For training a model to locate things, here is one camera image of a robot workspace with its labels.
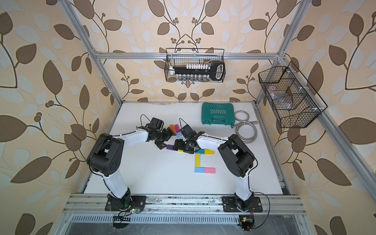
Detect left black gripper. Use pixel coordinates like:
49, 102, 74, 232
155, 126, 177, 149

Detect magenta block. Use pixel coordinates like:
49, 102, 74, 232
174, 124, 180, 133

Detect orange block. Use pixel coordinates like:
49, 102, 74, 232
169, 125, 176, 133

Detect long yellow block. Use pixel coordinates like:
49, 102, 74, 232
195, 153, 201, 167

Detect teal block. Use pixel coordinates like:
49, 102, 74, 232
195, 149, 205, 154

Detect small yellow block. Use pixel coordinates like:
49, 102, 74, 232
204, 149, 214, 155

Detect pink block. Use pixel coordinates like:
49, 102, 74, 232
205, 167, 215, 174

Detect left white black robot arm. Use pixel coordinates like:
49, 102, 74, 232
86, 118, 175, 211

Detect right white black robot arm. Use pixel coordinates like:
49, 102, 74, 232
173, 125, 256, 211

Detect green plastic tool case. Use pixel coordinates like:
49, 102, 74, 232
201, 102, 235, 126

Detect black white tool in basket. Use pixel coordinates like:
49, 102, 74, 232
165, 61, 226, 82

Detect plastic bag in basket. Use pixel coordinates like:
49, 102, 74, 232
267, 85, 293, 110

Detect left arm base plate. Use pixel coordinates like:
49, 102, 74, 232
105, 194, 146, 213

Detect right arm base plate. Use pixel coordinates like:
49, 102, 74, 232
221, 196, 263, 213

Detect black wire basket back wall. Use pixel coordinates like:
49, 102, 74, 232
164, 48, 226, 83

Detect black wire basket wall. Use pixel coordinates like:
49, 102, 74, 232
164, 48, 226, 83
258, 62, 328, 128

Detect aluminium frame rail front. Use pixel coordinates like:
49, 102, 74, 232
63, 194, 306, 215

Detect black wire basket right wall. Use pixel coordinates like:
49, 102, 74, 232
258, 62, 328, 128

